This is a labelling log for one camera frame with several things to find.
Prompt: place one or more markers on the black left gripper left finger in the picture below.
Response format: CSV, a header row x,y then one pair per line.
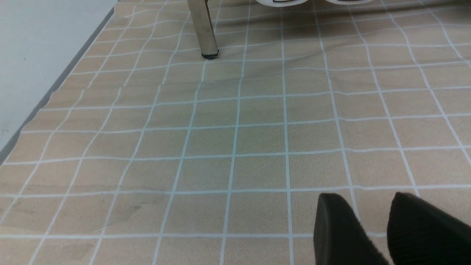
x,y
339,238

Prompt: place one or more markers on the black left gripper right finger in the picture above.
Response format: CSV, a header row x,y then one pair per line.
x,y
418,233

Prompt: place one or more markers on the stainless steel shoe rack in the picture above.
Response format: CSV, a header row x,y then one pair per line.
x,y
200,14

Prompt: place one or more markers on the black canvas sneaker left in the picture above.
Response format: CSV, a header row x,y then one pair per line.
x,y
280,3

